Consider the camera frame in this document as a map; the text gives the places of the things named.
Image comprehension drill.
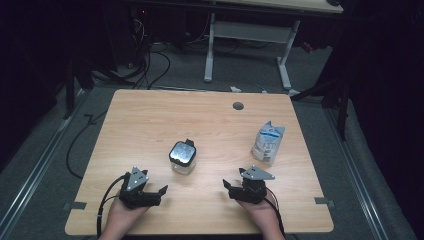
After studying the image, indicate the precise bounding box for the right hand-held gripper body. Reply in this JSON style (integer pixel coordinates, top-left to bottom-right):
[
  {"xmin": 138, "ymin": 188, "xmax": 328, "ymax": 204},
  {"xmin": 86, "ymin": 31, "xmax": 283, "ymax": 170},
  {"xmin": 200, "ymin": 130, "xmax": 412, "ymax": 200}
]
[{"xmin": 229, "ymin": 165, "xmax": 276, "ymax": 204}]

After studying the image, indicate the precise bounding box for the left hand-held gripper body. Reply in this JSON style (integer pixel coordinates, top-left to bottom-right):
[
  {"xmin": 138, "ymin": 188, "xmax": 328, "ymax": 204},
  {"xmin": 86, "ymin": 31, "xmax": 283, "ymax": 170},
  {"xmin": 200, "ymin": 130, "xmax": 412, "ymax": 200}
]
[{"xmin": 118, "ymin": 165, "xmax": 161, "ymax": 210}]

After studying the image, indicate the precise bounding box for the white and blue bag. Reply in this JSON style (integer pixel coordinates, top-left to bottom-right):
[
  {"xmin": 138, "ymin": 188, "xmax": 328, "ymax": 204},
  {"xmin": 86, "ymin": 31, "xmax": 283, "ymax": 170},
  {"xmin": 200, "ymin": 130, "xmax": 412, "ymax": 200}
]
[{"xmin": 251, "ymin": 120, "xmax": 287, "ymax": 167}]

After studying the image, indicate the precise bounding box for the clear jar with black lid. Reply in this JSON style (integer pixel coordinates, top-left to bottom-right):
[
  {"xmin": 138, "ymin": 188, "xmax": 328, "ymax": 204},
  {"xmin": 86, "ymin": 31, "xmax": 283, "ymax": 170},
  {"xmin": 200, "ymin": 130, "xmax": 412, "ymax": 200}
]
[{"xmin": 168, "ymin": 138, "xmax": 198, "ymax": 176}]

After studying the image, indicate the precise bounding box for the person's left hand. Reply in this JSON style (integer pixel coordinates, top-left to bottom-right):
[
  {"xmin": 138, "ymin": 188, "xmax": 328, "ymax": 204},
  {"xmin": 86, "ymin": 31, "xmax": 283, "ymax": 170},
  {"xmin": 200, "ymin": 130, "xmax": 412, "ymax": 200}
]
[{"xmin": 104, "ymin": 199, "xmax": 149, "ymax": 231}]

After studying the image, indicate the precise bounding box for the person's right hand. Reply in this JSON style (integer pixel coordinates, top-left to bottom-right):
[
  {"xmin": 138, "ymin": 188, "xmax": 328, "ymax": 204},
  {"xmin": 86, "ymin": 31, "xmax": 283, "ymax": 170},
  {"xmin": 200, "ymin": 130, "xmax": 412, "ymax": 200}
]
[{"xmin": 237, "ymin": 198, "xmax": 279, "ymax": 233}]

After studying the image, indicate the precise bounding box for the grey tape piece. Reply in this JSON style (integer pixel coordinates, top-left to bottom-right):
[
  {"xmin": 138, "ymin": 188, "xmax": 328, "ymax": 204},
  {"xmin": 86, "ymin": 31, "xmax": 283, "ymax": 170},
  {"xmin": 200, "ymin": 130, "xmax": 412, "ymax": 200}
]
[
  {"xmin": 314, "ymin": 196, "xmax": 335, "ymax": 206},
  {"xmin": 63, "ymin": 201, "xmax": 88, "ymax": 212}
]

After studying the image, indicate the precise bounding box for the black metal stand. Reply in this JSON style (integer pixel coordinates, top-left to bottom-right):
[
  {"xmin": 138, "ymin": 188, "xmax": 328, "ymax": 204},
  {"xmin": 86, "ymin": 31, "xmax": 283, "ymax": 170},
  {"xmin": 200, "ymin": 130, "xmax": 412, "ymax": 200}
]
[{"xmin": 63, "ymin": 56, "xmax": 94, "ymax": 120}]

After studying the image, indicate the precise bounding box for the black tripod stand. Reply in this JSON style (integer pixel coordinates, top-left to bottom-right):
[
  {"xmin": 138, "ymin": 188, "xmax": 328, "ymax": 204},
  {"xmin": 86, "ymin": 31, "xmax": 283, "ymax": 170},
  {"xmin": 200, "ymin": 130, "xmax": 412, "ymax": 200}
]
[{"xmin": 289, "ymin": 66, "xmax": 351, "ymax": 141}]

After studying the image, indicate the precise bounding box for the desk with white legs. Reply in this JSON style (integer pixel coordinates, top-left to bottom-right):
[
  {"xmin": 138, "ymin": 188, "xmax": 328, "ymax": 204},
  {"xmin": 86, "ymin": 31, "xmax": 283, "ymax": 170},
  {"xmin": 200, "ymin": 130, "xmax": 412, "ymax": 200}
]
[{"xmin": 203, "ymin": 0, "xmax": 344, "ymax": 98}]

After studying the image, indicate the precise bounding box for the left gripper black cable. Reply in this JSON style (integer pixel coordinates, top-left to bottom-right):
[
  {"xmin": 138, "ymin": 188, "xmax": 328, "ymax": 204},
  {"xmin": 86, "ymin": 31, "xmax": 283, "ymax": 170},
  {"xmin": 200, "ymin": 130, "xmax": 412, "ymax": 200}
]
[{"xmin": 96, "ymin": 174, "xmax": 129, "ymax": 238}]

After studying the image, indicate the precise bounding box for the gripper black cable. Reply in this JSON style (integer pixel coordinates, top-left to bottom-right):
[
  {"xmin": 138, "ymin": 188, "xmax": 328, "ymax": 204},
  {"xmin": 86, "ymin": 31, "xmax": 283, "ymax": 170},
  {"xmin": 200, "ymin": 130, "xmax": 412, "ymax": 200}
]
[
  {"xmin": 96, "ymin": 174, "xmax": 129, "ymax": 238},
  {"xmin": 264, "ymin": 187, "xmax": 287, "ymax": 238}
]

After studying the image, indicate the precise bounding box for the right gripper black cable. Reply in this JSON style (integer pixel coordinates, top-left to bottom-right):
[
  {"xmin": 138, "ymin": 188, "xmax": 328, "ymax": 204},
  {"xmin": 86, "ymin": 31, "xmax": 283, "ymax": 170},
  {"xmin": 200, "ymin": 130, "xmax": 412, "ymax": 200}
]
[{"xmin": 264, "ymin": 187, "xmax": 287, "ymax": 238}]

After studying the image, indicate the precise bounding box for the long black floor cable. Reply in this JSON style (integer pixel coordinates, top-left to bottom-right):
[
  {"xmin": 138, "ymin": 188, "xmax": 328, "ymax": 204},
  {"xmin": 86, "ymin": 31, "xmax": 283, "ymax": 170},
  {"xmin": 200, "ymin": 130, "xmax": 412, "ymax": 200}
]
[{"xmin": 65, "ymin": 109, "xmax": 108, "ymax": 180}]

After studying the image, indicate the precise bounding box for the metal floor rail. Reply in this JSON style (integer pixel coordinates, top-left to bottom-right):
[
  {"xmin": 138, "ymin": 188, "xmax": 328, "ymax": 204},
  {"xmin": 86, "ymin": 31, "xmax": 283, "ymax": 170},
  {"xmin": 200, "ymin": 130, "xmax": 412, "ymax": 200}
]
[
  {"xmin": 0, "ymin": 89, "xmax": 89, "ymax": 240},
  {"xmin": 324, "ymin": 106, "xmax": 389, "ymax": 240}
]

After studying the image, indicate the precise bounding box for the bundle of black cables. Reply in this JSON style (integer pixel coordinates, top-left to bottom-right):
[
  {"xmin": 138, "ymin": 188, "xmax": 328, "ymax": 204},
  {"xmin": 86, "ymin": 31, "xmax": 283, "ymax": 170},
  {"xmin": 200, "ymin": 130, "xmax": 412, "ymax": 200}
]
[{"xmin": 126, "ymin": 19, "xmax": 172, "ymax": 90}]

